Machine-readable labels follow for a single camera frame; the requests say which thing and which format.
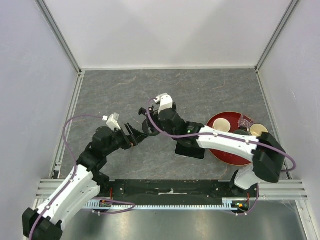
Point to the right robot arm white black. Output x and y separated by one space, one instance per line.
263 152

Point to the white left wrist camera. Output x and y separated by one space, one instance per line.
112 121

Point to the cream mug right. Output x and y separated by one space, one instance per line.
257 129

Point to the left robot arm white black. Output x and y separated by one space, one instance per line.
85 181

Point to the black phone stand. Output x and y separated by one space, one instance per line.
147 127

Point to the black smartphone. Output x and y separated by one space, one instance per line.
192 152

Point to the light blue cable duct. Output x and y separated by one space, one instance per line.
99 205

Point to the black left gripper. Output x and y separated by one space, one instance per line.
134 138

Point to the round red tray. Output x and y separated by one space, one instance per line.
228 158

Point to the yellow mug with handle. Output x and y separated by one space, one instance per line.
221 124

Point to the dark green cup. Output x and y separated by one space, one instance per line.
242 132

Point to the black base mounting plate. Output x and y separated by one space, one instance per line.
174 192

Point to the aluminium frame rail front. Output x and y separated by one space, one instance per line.
285 189

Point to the clear plastic wrapper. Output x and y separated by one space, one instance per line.
244 122

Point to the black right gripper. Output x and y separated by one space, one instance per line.
174 108

